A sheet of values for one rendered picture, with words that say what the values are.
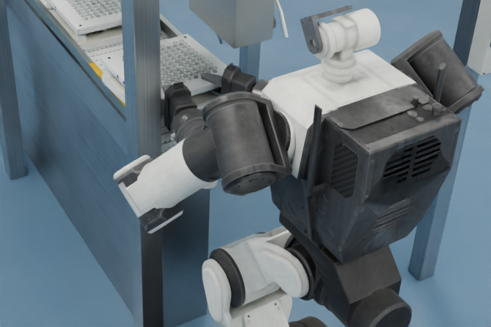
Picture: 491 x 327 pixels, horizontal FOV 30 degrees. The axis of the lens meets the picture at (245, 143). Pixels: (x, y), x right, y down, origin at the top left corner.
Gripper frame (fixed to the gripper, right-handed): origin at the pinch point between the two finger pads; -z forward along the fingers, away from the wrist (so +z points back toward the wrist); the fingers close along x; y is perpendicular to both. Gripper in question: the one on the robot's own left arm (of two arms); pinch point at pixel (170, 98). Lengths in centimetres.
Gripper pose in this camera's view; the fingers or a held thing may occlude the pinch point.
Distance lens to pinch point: 210.4
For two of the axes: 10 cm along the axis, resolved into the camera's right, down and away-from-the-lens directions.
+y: 9.1, -2.1, 3.6
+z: 4.2, 5.6, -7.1
